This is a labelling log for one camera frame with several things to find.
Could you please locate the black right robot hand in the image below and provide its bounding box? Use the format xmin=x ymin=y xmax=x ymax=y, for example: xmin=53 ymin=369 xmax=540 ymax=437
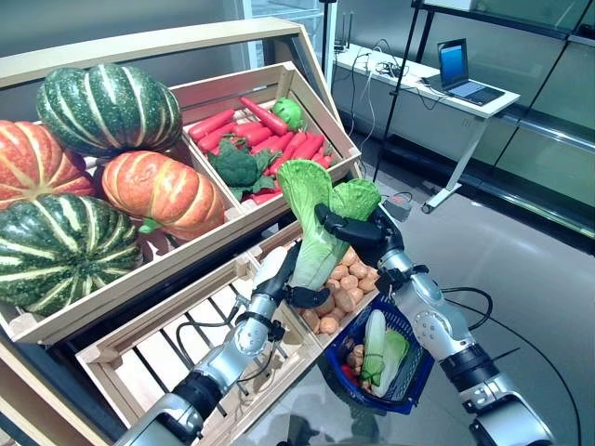
xmin=314 ymin=202 xmax=405 ymax=270

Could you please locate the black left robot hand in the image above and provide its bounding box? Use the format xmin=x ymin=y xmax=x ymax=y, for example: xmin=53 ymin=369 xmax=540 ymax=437
xmin=250 ymin=265 xmax=336 ymax=311

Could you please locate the blue plastic shopping basket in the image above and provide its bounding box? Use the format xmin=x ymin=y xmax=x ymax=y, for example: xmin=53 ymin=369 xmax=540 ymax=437
xmin=324 ymin=292 xmax=436 ymax=415

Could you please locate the grey power strip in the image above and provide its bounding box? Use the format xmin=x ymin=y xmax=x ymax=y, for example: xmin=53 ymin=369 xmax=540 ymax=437
xmin=381 ymin=192 xmax=414 ymax=222

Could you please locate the small napa cabbage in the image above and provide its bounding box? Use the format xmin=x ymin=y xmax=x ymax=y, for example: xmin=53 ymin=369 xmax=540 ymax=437
xmin=371 ymin=329 xmax=411 ymax=399

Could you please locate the white desk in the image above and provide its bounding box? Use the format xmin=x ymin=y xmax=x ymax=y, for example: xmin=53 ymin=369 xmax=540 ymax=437
xmin=333 ymin=44 xmax=522 ymax=215

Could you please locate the black tripod pole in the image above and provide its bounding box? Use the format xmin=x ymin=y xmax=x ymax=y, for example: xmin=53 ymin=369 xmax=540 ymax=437
xmin=371 ymin=0 xmax=419 ymax=185

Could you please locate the dark green broccoli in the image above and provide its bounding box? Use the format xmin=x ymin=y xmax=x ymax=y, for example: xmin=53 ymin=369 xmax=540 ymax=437
xmin=206 ymin=138 xmax=280 ymax=202

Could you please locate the pale green round cabbage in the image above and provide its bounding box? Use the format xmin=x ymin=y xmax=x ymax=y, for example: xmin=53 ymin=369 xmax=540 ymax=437
xmin=271 ymin=96 xmax=306 ymax=131

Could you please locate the wide wooden slat crate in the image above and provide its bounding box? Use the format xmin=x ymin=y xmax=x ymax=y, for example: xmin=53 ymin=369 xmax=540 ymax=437
xmin=0 ymin=118 xmax=245 ymax=345

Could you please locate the orange ribbed pumpkin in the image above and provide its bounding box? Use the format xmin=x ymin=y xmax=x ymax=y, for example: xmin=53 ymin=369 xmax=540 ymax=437
xmin=99 ymin=151 xmax=227 ymax=242
xmin=0 ymin=119 xmax=97 ymax=202

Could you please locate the grey open laptop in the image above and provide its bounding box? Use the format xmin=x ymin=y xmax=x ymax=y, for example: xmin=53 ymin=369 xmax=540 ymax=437
xmin=421 ymin=37 xmax=507 ymax=106

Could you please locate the black wifi router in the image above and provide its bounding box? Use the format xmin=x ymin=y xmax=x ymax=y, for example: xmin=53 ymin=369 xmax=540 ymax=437
xmin=333 ymin=12 xmax=353 ymax=51

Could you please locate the thin black stand pole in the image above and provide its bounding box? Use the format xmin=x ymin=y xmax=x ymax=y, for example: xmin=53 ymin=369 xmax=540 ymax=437
xmin=319 ymin=0 xmax=337 ymax=83

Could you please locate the glass door refrigerator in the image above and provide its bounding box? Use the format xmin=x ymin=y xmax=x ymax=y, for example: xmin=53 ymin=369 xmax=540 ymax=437
xmin=241 ymin=0 xmax=326 ymax=66

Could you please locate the green striped pumpkin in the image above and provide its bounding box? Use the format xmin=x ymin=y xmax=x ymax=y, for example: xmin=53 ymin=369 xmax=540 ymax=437
xmin=35 ymin=62 xmax=183 ymax=159
xmin=0 ymin=193 xmax=142 ymax=317

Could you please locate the wooden display shelf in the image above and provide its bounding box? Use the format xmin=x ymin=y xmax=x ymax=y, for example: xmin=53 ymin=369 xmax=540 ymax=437
xmin=0 ymin=17 xmax=364 ymax=446

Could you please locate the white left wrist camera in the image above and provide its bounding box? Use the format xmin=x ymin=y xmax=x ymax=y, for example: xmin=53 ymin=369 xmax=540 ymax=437
xmin=258 ymin=244 xmax=292 ymax=282

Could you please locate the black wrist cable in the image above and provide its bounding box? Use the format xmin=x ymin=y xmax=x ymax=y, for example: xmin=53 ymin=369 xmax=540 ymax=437
xmin=439 ymin=286 xmax=495 ymax=331
xmin=175 ymin=296 xmax=289 ymax=396

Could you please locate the black cable bundle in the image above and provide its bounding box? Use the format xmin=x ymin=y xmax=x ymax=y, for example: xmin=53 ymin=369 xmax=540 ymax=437
xmin=374 ymin=59 xmax=405 ymax=78

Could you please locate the long black floor cable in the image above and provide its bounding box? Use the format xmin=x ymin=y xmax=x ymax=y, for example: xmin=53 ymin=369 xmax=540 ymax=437
xmin=483 ymin=313 xmax=585 ymax=446

